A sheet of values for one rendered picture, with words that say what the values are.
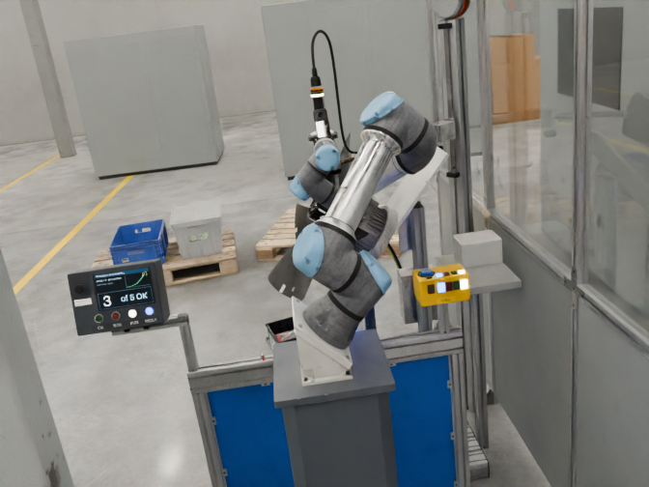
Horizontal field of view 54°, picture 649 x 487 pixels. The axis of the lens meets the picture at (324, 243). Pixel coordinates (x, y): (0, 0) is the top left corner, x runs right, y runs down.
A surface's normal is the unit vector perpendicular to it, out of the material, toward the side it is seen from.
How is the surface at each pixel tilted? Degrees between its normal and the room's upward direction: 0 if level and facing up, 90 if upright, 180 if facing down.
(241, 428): 90
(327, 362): 90
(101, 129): 90
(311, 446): 90
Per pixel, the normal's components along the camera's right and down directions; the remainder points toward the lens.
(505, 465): -0.12, -0.94
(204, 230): 0.18, 0.40
